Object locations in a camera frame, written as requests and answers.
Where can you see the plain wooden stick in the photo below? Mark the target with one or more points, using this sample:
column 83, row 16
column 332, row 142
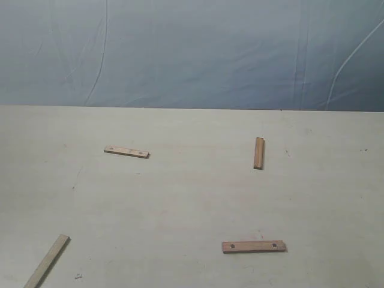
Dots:
column 259, row 153
column 41, row 272

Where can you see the wooden stick with holes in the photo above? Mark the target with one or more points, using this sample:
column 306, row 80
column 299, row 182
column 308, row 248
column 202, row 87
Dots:
column 253, row 247
column 126, row 151

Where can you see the blue-grey backdrop cloth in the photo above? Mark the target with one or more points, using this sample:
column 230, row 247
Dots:
column 273, row 55

